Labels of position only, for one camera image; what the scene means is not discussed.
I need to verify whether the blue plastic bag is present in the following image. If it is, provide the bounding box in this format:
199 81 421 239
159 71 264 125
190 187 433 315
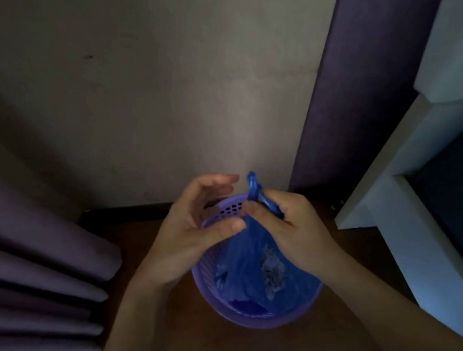
203 165 325 322

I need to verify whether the person's left forearm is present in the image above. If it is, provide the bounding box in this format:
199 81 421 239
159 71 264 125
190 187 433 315
77 266 182 351

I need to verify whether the white shelf unit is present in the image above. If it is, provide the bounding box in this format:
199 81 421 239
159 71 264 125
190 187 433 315
312 0 463 351

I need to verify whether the purple plastic waste basket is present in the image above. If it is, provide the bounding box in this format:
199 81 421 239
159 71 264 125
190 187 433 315
183 186 328 337

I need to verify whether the person's right forearm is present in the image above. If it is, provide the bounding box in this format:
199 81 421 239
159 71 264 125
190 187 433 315
318 236 463 351

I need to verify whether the person's right hand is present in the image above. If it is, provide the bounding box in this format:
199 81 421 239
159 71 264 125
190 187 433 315
239 182 346 292

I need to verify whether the purple curtain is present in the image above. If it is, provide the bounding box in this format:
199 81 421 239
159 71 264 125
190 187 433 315
269 0 463 194
0 98 132 351

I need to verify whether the person's left hand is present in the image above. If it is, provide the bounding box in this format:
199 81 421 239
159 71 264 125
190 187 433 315
135 171 252 290

